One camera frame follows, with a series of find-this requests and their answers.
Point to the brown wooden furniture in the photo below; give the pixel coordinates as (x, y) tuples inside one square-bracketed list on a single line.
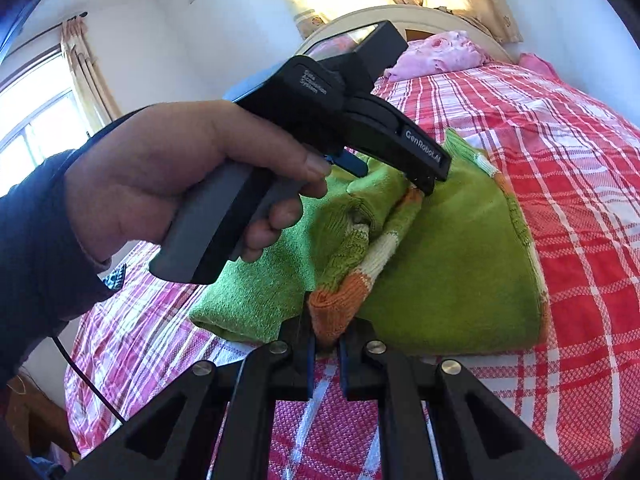
[(40, 420)]

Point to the pink cloth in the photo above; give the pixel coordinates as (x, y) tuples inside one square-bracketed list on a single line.
[(537, 65)]

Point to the person's left forearm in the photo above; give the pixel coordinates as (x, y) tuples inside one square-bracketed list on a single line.
[(35, 260)]

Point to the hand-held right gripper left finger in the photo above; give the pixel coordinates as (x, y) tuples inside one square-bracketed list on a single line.
[(299, 365)]

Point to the pink floral pillow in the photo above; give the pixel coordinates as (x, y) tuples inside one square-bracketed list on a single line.
[(440, 55)]

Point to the person's left hand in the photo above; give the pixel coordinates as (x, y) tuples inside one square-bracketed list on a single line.
[(165, 170)]

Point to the green striped knit sweater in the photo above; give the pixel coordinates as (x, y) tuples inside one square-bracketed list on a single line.
[(450, 260)]

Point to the red plaid bedsheet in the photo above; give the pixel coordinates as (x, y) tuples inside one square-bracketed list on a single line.
[(560, 200)]

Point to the cream wooden headboard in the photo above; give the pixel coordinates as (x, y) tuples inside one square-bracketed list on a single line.
[(442, 16)]

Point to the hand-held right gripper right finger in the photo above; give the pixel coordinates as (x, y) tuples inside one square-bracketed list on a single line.
[(344, 367)]

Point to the beige side window curtain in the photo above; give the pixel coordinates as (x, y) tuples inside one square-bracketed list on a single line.
[(87, 70)]

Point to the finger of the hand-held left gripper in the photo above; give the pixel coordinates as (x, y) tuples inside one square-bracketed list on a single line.
[(422, 186)]

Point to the window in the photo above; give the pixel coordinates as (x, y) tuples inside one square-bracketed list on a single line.
[(40, 120)]

